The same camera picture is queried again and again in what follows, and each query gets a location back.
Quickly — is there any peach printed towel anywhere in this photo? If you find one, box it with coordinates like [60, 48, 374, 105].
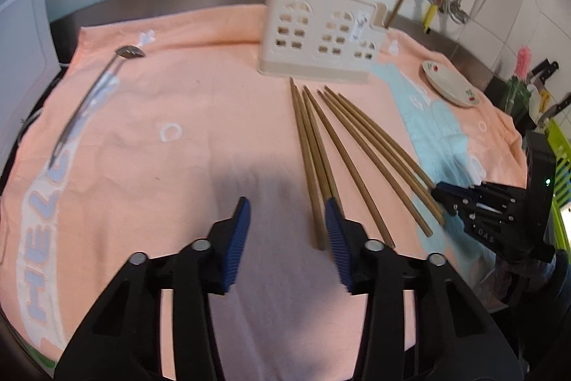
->
[0, 4, 527, 381]

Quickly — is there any beige plastic utensil holder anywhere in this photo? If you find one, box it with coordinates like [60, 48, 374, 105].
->
[257, 0, 388, 85]

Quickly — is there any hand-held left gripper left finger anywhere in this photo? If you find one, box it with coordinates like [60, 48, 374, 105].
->
[54, 197, 251, 381]

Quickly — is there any person's right forearm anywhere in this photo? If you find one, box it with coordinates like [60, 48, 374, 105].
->
[495, 251, 571, 312]

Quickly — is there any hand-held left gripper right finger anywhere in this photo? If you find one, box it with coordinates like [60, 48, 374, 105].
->
[325, 198, 522, 381]

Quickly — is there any row of wooden chopsticks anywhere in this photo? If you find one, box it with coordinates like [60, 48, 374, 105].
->
[289, 77, 447, 251]

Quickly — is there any black handled knife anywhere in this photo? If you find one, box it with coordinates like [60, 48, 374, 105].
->
[529, 59, 560, 86]
[537, 93, 571, 127]

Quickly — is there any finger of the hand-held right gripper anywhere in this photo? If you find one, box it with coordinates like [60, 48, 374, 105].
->
[431, 181, 528, 215]
[463, 210, 528, 251]

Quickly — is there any white floral dish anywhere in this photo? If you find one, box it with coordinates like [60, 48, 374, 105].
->
[420, 60, 480, 109]

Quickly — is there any green plastic rack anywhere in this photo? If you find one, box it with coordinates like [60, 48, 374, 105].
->
[549, 120, 571, 252]

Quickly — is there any white appliance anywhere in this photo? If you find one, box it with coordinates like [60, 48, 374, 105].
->
[0, 0, 63, 181]

